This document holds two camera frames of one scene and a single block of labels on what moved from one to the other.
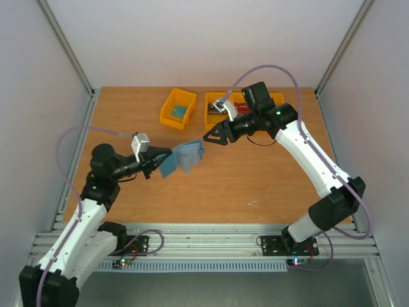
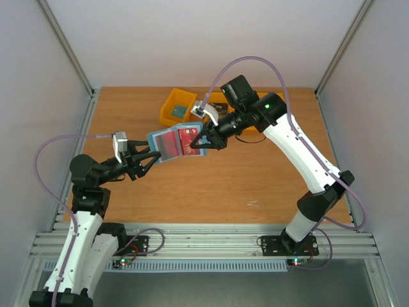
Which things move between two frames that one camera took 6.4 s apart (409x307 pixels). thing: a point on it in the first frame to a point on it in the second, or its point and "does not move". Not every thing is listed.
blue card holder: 183,156 to 176,142
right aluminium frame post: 347,39 does not move
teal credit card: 179,110 does not move
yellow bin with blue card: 278,97 does not move
